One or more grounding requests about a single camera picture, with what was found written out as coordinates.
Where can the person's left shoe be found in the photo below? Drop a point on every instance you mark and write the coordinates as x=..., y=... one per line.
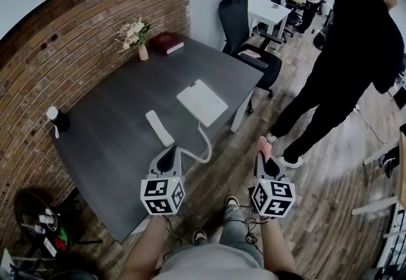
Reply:
x=200, y=237

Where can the person's right forearm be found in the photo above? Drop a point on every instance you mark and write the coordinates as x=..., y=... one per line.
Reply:
x=276, y=247

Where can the white charger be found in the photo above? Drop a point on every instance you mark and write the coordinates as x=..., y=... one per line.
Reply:
x=46, y=217

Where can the pale flower bouquet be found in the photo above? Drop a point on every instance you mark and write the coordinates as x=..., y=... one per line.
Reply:
x=133, y=31

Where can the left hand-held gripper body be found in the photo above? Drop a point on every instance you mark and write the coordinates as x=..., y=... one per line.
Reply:
x=163, y=196

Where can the person's blue jeans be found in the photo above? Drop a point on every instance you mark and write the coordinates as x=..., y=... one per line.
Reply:
x=236, y=228

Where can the green object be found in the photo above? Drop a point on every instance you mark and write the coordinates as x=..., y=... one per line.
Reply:
x=63, y=233

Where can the white table leg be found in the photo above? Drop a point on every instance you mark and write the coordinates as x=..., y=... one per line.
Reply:
x=241, y=113

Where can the wooden side table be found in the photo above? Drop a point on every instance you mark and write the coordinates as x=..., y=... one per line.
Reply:
x=374, y=205

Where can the pink paper sheet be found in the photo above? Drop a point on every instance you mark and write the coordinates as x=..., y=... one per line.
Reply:
x=250, y=54

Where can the dark red object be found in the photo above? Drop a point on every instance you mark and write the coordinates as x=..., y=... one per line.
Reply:
x=60, y=244

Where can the dark red book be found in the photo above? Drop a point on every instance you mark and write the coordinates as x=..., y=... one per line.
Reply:
x=166, y=42

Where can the person's shoe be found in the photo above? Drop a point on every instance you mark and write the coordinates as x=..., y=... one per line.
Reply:
x=231, y=201
x=200, y=237

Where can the pink vase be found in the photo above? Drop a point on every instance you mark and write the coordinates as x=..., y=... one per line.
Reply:
x=143, y=53

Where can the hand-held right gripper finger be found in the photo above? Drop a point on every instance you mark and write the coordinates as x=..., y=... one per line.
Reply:
x=279, y=171
x=258, y=170

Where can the white desk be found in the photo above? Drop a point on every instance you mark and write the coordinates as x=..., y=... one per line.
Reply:
x=266, y=12

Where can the wicker chair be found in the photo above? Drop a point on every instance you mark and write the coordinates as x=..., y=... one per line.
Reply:
x=23, y=205

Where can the pink cloth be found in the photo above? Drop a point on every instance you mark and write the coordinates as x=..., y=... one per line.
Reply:
x=264, y=147

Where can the small white bottle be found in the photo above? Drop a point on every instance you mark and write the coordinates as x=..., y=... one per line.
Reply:
x=39, y=230

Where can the black cylinder white lid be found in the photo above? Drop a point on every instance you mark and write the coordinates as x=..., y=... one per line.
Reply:
x=60, y=120

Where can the person's grey shirt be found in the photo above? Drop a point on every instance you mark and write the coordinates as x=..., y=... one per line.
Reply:
x=212, y=263

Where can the white smartphone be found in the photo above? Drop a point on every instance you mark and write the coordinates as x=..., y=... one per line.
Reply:
x=50, y=246

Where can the white telephone handset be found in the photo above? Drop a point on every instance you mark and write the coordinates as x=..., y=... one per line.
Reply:
x=160, y=128

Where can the person's left forearm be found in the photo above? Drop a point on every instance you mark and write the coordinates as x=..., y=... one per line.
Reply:
x=142, y=247

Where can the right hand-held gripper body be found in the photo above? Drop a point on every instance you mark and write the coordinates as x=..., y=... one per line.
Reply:
x=272, y=197

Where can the white telephone base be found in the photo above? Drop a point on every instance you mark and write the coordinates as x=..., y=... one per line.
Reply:
x=203, y=102

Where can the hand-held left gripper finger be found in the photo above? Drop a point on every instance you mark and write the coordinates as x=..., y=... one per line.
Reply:
x=154, y=166
x=178, y=166

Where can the person's right shoe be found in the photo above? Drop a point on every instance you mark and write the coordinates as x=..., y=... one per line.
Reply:
x=231, y=201

